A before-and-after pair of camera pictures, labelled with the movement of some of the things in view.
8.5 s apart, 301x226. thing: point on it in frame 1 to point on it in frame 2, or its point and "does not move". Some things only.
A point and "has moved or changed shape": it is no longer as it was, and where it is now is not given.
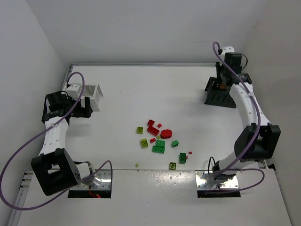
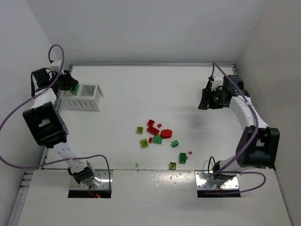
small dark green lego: x=175 y=143 does not move
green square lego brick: x=160 y=143 has moved or changed shape
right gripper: x=217 y=87 to x=209 y=99
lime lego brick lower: x=144 y=143 does not move
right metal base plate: x=205 y=180 does not move
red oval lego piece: x=166 y=133 does not move
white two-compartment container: x=94 y=93 does not move
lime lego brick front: x=172 y=165 does not move
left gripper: x=83 y=110 to x=69 y=81
